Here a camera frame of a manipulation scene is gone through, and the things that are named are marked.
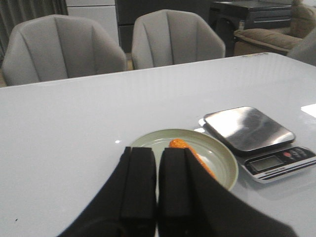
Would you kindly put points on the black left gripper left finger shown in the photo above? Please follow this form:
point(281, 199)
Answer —
point(126, 204)

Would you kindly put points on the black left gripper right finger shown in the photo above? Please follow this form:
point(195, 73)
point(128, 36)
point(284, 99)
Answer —
point(193, 204)

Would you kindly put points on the orange corn cob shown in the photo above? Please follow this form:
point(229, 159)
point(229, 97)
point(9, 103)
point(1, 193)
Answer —
point(179, 143)

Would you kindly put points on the light green plate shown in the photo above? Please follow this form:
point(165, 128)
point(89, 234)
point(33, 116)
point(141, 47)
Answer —
point(214, 153)

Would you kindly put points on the digital kitchen scale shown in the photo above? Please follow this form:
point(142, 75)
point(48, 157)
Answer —
point(263, 147)

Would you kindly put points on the right grey upholstered chair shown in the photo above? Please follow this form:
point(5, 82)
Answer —
point(169, 37)

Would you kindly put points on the grey upholstered chair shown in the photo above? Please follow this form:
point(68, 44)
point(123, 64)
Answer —
point(169, 37)
point(60, 47)

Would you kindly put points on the beige cushion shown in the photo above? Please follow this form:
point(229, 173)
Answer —
point(278, 40)

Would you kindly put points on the left grey upholstered chair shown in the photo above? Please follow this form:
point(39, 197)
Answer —
point(60, 47)

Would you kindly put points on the dark appliance box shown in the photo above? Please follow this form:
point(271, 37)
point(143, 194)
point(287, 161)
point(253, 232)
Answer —
point(227, 16)

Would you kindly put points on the white cabinet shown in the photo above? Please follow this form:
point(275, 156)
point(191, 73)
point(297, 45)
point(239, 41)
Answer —
point(102, 11)

